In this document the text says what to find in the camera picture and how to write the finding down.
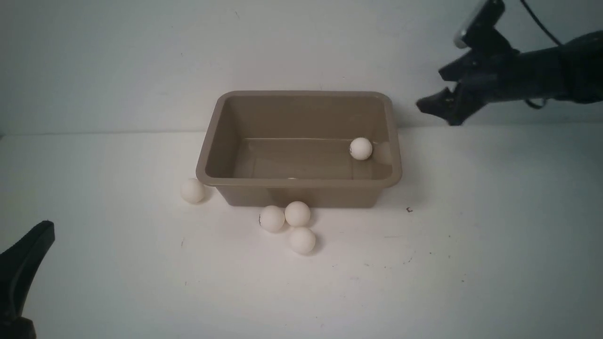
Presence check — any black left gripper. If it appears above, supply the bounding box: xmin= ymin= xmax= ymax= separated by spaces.
xmin=0 ymin=220 xmax=55 ymax=339

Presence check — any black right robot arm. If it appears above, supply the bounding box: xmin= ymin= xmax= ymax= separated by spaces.
xmin=416 ymin=31 xmax=602 ymax=126

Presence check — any tan plastic bin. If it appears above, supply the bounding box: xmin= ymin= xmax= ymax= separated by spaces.
xmin=196 ymin=90 xmax=403 ymax=208

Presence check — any white ping-pong ball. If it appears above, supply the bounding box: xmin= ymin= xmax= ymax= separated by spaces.
xmin=288 ymin=227 xmax=317 ymax=255
xmin=284 ymin=201 xmax=311 ymax=227

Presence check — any right camera cable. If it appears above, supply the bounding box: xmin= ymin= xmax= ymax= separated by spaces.
xmin=520 ymin=0 xmax=563 ymax=47

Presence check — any white ball with black mark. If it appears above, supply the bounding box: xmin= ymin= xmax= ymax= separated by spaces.
xmin=258 ymin=205 xmax=285 ymax=233

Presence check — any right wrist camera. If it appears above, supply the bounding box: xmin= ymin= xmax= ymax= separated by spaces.
xmin=453 ymin=0 xmax=514 ymax=57

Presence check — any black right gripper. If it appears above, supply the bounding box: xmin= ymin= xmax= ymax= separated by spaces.
xmin=416 ymin=49 xmax=523 ymax=126

